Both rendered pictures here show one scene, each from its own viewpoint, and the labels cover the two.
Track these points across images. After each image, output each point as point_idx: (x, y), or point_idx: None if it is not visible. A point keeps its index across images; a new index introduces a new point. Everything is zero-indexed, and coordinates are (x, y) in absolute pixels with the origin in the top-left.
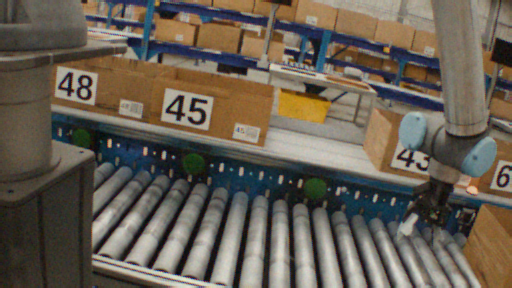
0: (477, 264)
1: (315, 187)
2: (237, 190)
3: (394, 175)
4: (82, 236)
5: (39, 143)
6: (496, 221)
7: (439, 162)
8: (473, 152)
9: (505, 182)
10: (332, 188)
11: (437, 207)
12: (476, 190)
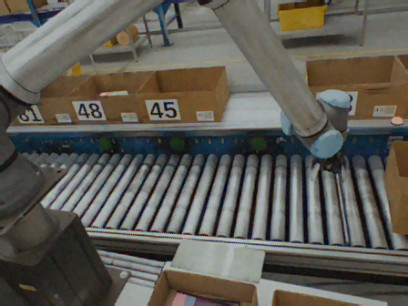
0: (388, 193)
1: (258, 143)
2: (210, 152)
3: None
4: (86, 249)
5: (42, 229)
6: (395, 162)
7: None
8: (313, 146)
9: None
10: (272, 139)
11: (328, 162)
12: (400, 120)
